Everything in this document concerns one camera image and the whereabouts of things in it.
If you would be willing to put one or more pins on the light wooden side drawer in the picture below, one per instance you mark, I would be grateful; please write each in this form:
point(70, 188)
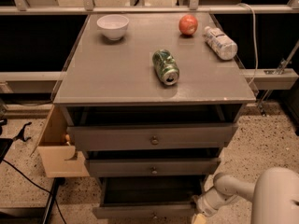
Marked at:
point(57, 150)

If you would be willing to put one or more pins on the black clamp tool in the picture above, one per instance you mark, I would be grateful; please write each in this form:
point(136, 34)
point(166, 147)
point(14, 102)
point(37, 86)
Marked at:
point(20, 135)

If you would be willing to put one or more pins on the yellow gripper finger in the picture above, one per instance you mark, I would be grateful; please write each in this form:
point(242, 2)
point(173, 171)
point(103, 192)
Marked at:
point(198, 219)

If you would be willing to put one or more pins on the white bowl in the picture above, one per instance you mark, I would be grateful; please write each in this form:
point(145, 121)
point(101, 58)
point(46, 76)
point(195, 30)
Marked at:
point(113, 27)

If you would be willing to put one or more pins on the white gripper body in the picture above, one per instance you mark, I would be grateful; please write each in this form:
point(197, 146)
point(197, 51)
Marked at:
point(205, 204)

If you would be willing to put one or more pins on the red apple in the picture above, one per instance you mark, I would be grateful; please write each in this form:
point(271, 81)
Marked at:
point(188, 24)

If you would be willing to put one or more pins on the green soda can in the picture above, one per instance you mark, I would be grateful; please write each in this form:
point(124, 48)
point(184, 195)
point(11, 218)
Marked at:
point(165, 67)

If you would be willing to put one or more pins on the grey middle drawer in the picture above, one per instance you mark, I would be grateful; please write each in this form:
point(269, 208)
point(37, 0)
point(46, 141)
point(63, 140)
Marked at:
point(152, 167)

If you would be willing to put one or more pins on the grey drawer cabinet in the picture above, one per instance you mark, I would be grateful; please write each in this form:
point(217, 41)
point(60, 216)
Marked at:
point(115, 84)

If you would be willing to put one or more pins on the grey top drawer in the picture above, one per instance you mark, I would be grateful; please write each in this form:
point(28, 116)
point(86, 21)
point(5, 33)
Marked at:
point(151, 137)

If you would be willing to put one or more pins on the grey drawer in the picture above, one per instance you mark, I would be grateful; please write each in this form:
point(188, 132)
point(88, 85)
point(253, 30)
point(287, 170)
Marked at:
point(151, 137)
point(148, 196)
point(152, 167)

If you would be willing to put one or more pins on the grey bottom drawer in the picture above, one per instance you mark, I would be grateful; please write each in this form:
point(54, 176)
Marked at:
point(148, 196)

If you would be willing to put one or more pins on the black floor stand base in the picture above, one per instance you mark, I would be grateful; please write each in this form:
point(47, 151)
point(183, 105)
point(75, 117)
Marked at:
point(32, 215)

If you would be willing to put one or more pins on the clear plastic water bottle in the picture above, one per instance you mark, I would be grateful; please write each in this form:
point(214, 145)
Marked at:
point(220, 43)

